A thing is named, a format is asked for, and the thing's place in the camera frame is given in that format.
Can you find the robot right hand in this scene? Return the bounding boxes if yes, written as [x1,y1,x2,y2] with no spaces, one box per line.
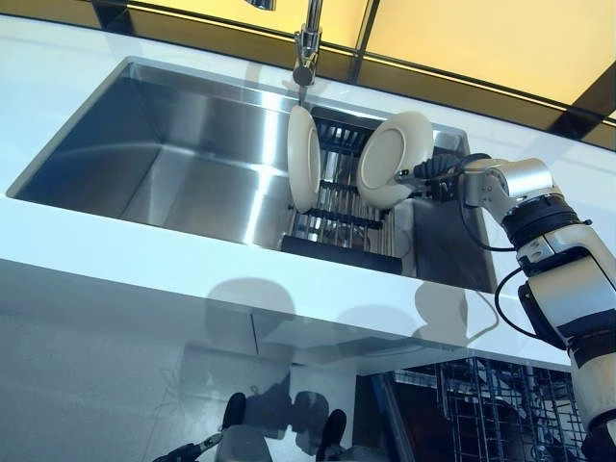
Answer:
[394,152,467,198]

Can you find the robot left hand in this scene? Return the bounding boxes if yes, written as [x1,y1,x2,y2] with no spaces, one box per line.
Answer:
[158,430,223,462]

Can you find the beige round plate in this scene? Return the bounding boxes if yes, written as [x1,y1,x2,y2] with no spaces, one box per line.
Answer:
[287,105,322,214]
[359,111,434,211]

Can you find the white glossy cabinet door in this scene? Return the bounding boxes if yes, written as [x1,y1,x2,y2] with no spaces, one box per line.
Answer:
[249,336,400,462]
[0,307,261,462]

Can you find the black sink drying rack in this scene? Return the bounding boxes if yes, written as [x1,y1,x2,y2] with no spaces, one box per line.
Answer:
[281,106,420,276]

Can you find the chrome gooseneck kitchen faucet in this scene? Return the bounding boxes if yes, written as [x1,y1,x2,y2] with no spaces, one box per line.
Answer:
[244,0,324,105]

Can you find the stainless steel sink basin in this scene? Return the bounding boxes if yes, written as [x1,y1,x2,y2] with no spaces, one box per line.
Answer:
[7,56,500,294]

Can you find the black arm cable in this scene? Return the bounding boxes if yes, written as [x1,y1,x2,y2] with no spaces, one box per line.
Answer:
[456,182,569,341]

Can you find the black wire dishwasher upper rack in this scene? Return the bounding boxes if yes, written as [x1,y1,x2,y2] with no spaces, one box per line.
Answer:
[394,355,593,462]

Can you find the dark window frame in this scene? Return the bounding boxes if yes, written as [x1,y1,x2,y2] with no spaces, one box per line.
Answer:
[90,0,616,141]

